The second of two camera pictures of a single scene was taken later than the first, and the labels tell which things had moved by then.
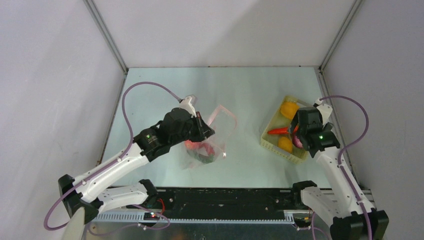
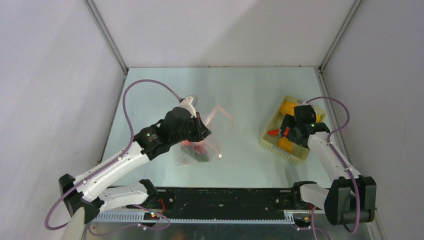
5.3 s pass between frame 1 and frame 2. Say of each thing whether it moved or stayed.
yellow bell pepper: stayed
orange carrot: stayed
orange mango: stayed
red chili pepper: moved
